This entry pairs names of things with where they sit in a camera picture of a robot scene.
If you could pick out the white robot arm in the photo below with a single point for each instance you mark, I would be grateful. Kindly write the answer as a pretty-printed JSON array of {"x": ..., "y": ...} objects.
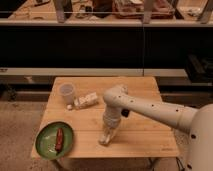
[{"x": 197, "y": 123}]

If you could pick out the red sausage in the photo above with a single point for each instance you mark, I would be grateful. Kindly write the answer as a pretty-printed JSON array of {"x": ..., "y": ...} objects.
[{"x": 59, "y": 140}]

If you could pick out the green plate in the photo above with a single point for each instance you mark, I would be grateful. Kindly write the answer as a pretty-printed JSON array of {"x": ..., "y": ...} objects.
[{"x": 47, "y": 138}]

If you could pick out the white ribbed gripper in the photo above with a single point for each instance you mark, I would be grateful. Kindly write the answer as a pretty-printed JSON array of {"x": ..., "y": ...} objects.
[{"x": 112, "y": 118}]

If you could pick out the translucent plastic cup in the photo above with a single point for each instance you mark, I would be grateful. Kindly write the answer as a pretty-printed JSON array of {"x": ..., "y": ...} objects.
[{"x": 67, "y": 92}]

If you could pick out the wooden table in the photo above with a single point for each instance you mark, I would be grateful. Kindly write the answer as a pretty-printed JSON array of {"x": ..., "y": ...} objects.
[{"x": 139, "y": 138}]

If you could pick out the black camera box on wrist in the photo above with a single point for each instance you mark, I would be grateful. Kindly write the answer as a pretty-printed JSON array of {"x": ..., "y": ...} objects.
[{"x": 125, "y": 113}]

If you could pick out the small white cube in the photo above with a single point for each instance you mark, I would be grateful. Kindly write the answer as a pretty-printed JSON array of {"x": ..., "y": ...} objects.
[{"x": 69, "y": 107}]

